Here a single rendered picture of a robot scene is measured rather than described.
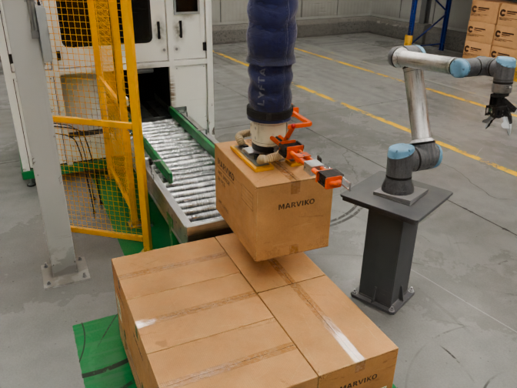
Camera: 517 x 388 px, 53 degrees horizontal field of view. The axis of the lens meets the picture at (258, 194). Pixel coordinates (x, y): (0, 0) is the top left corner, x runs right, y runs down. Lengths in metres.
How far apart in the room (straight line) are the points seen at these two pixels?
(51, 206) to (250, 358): 1.86
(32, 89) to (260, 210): 1.62
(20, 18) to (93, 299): 1.74
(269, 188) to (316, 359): 0.76
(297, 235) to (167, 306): 0.71
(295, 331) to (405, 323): 1.17
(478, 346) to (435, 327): 0.26
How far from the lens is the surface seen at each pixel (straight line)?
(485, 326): 3.57
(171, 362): 2.27
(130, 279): 2.76
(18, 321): 3.58
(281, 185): 2.38
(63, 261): 3.81
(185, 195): 3.61
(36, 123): 3.41
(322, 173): 2.11
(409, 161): 3.13
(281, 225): 2.47
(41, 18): 3.24
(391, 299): 3.45
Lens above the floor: 2.10
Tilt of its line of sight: 26 degrees down
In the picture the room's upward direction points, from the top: 1 degrees clockwise
